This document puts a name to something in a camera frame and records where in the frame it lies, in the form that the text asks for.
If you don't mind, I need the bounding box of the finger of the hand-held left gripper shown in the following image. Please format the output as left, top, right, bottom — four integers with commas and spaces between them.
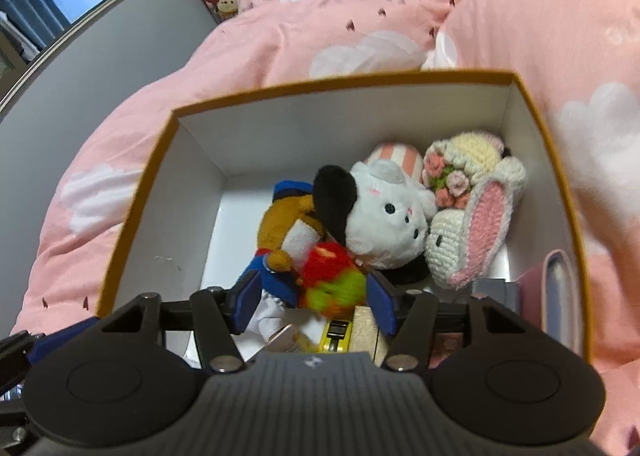
0, 320, 100, 391

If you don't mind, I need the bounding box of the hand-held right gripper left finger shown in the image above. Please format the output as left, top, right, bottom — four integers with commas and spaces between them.
100, 270, 263, 373

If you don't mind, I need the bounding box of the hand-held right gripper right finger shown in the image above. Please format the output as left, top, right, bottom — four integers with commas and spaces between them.
366, 272, 531, 372

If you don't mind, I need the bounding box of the red green plush toy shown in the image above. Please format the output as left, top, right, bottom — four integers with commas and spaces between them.
297, 242, 368, 314

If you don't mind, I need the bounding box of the brown dog plush toy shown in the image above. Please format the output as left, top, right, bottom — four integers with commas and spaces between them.
235, 179, 331, 309

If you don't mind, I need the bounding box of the orange cardboard box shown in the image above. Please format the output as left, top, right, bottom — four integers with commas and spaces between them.
96, 67, 593, 367

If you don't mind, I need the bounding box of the gold small box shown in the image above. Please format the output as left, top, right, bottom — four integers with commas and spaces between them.
350, 305, 396, 367

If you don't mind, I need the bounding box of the yellow plastic toy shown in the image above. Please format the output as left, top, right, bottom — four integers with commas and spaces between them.
317, 319, 353, 354

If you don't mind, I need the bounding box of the white dog plush toy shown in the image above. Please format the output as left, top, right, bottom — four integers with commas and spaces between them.
312, 141, 440, 287

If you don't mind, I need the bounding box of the white crochet rabbit toy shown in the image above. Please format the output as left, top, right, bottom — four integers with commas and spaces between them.
421, 131, 528, 289

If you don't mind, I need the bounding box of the pink printed duvet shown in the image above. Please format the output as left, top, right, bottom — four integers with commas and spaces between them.
10, 0, 640, 454

